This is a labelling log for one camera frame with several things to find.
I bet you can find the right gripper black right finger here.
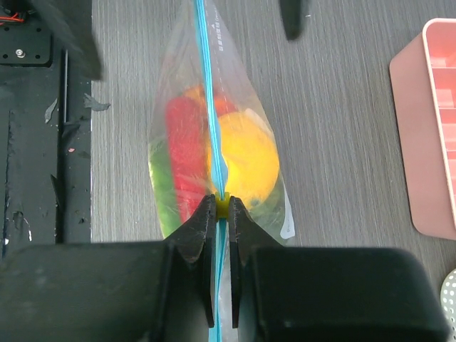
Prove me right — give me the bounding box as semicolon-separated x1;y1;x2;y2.
228;197;450;341

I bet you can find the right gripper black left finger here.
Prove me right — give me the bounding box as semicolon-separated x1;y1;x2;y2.
1;195;216;341

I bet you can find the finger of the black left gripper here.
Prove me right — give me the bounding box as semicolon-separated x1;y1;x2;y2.
279;0;312;40
29;0;103;81

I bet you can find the toy watermelon slice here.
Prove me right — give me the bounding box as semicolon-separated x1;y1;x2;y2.
149;95;207;238

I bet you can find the yellow toy mango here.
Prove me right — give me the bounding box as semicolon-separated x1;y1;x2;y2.
218;108;280;209

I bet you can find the clear zip top bag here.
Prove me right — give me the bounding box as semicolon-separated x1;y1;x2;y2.
152;1;295;341

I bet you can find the pink divided tray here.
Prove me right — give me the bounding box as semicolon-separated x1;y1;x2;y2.
389;18;455;239

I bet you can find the white perforated basket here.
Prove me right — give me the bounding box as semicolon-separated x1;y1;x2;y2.
440;269;456;342

